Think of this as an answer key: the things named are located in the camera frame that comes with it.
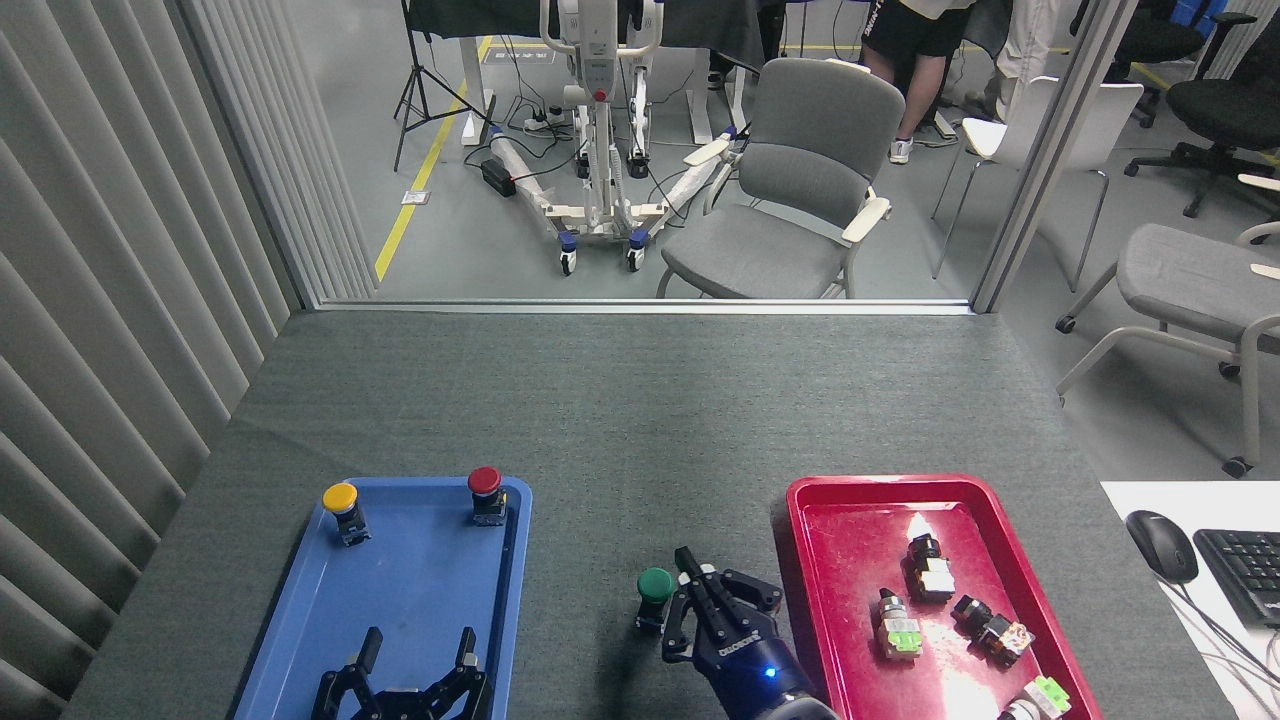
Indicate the green push button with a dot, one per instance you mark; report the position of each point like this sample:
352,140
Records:
655,586

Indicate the person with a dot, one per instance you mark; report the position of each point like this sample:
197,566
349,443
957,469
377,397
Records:
915,30
1030,40

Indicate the silver post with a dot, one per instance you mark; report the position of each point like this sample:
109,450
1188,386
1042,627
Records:
1050,150

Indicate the silver switch with green block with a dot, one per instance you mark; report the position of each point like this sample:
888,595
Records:
899,630

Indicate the black white selector switch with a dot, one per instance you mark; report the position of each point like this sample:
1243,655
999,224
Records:
934,576

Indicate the beige ribbed partition panel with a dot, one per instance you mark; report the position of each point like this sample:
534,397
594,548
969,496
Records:
130,250

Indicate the red plastic tray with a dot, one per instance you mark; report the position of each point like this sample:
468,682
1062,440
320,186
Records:
860,540

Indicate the black computer mouse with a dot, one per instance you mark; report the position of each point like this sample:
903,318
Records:
1162,545

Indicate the white stand on wheels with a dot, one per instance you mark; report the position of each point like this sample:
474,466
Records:
600,120

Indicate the yellow push button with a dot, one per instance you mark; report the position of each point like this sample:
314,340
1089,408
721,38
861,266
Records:
341,499

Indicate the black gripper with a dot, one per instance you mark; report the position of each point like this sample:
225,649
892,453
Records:
407,708
745,665

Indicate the black power adapter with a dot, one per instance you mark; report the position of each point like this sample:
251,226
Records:
497,177

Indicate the grey padded armchair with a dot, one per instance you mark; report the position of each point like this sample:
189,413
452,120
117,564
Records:
800,180

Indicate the black office chair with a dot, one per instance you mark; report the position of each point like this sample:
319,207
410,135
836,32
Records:
1225,110

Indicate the black keyboard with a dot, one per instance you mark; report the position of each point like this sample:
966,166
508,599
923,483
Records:
1245,575

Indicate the white plastic chair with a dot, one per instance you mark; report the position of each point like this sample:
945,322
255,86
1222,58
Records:
1090,120

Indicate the red push button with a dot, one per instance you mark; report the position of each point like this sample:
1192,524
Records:
485,482

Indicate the black tripod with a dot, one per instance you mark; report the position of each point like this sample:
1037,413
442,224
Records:
420,80

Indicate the white green switch block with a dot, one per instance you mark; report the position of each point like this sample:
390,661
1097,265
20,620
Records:
1045,697

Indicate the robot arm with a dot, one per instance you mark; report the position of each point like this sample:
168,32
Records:
790,710

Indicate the blue plastic tray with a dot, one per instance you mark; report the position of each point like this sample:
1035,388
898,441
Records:
420,600

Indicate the white desk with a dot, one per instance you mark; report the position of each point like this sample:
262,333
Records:
1240,680

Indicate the grey chair with white frame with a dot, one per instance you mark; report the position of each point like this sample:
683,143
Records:
1190,280

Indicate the white power strip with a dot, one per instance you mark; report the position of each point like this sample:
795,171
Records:
545,122

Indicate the black switch with orange block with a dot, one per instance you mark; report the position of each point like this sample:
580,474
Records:
995,630

